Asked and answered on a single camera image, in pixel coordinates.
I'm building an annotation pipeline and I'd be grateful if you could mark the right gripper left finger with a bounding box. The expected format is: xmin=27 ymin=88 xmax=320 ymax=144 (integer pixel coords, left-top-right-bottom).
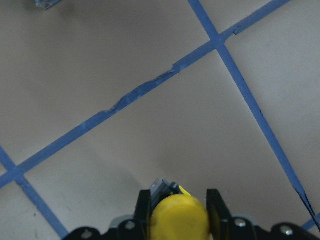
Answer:
xmin=65 ymin=190 xmax=152 ymax=240

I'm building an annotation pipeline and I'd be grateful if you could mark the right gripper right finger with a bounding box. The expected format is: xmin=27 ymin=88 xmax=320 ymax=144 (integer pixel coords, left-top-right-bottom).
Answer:
xmin=206 ymin=189 xmax=319 ymax=240

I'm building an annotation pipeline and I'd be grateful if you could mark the yellow push button switch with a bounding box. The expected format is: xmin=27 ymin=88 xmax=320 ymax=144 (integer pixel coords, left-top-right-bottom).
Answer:
xmin=149 ymin=178 xmax=211 ymax=240

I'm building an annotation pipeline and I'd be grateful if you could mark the brown paper table cover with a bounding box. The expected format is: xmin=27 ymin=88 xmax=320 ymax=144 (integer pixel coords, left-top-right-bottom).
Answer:
xmin=0 ymin=0 xmax=320 ymax=240

